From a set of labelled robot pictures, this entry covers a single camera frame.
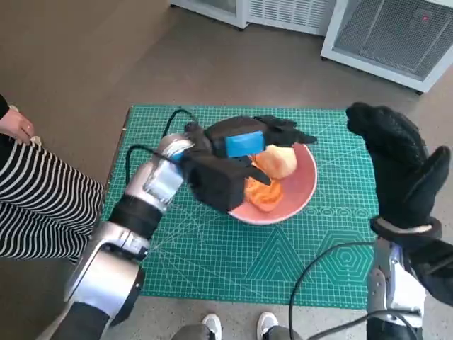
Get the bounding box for person's hand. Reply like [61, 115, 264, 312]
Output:
[0, 106, 35, 142]

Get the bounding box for person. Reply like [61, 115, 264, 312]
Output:
[0, 93, 107, 263]

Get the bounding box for orange toasted toy bread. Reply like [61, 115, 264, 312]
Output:
[244, 176, 286, 213]

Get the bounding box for white mesh-front cabinet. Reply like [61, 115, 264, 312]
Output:
[320, 0, 453, 95]

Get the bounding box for green cutting mat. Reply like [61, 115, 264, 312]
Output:
[105, 103, 377, 307]

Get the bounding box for pale round toy bun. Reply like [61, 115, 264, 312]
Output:
[253, 144, 298, 181]

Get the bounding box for white shoe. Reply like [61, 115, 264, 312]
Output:
[256, 311, 279, 340]
[200, 312, 222, 340]

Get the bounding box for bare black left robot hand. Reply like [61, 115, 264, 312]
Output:
[205, 114, 319, 186]

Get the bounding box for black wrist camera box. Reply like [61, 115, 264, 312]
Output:
[182, 155, 248, 213]
[406, 240, 453, 309]

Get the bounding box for white louvered unit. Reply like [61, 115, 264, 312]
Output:
[246, 0, 343, 37]

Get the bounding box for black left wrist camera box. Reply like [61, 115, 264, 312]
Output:
[182, 155, 248, 213]

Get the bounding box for black cable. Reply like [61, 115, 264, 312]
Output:
[300, 310, 425, 340]
[288, 241, 376, 340]
[125, 108, 199, 171]

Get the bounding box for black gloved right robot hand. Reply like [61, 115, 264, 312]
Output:
[345, 101, 452, 233]

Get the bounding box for pink bowl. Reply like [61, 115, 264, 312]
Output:
[226, 140, 319, 227]

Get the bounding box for dark grey leg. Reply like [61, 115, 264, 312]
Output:
[171, 322, 210, 340]
[263, 326, 299, 340]

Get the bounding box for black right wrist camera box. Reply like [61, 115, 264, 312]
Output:
[406, 240, 453, 309]

